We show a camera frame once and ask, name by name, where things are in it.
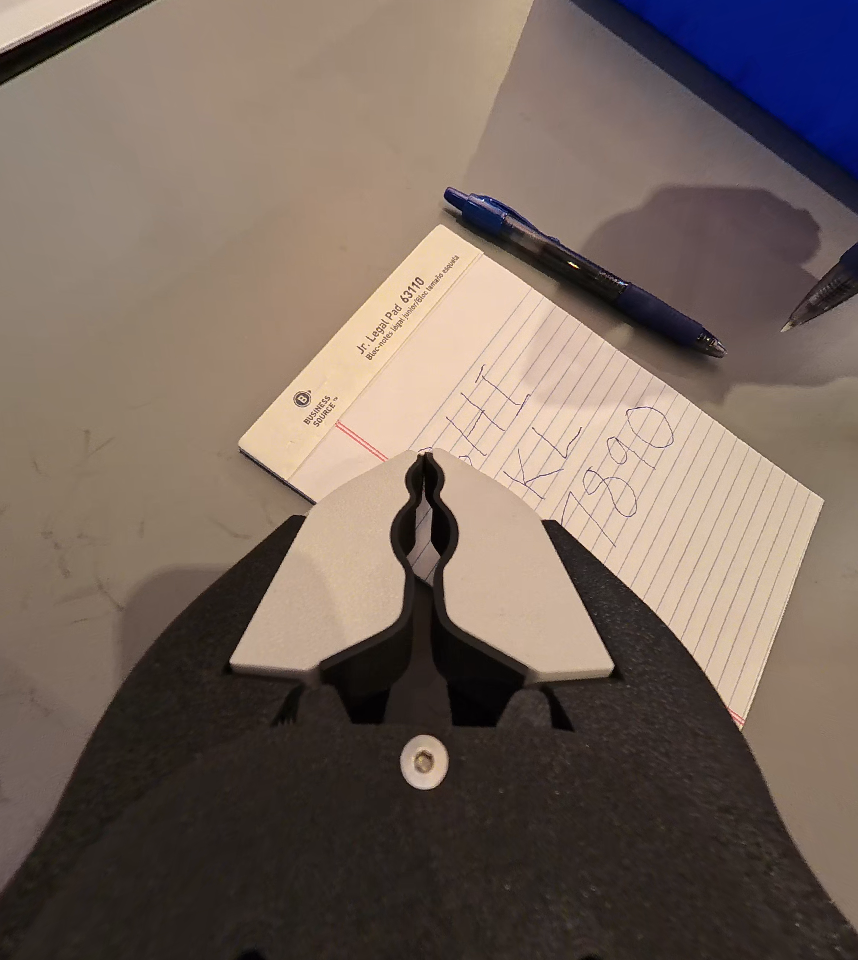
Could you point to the blue retractable pen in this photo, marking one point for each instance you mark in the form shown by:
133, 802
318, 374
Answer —
586, 274
856, 266

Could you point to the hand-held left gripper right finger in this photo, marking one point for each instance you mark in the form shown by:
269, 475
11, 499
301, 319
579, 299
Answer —
519, 592

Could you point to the white lined legal notepad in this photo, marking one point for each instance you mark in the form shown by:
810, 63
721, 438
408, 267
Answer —
624, 525

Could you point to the blue plastic bin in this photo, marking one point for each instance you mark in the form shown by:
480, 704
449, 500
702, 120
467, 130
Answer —
774, 75

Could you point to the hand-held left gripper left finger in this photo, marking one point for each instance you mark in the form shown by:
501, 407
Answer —
324, 570

